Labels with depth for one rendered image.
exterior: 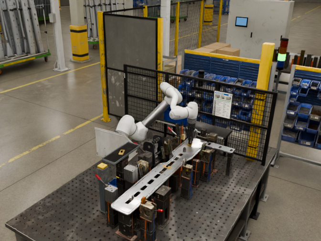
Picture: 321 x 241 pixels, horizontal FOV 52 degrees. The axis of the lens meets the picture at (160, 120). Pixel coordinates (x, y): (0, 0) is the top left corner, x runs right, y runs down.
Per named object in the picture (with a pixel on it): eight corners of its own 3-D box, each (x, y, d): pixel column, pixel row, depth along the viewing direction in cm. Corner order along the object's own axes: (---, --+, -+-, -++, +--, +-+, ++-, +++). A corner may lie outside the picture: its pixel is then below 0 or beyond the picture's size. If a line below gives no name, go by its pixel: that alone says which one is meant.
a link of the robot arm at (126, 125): (112, 129, 363) (120, 112, 370) (123, 136, 375) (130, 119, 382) (122, 130, 352) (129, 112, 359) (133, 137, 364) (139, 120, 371)
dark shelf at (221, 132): (224, 140, 347) (225, 137, 346) (153, 120, 389) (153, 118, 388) (231, 132, 364) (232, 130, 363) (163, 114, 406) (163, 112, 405)
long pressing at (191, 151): (131, 217, 236) (131, 215, 236) (107, 206, 247) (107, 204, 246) (208, 142, 344) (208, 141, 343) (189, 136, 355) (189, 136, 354)
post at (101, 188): (105, 213, 282) (102, 170, 264) (99, 211, 285) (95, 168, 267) (111, 209, 288) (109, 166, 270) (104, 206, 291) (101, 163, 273)
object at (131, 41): (165, 135, 575) (168, 17, 492) (161, 138, 564) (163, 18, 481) (106, 118, 637) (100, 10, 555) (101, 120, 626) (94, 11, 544)
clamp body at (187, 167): (188, 202, 299) (191, 169, 285) (177, 197, 305) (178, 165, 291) (193, 196, 306) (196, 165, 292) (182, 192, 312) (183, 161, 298)
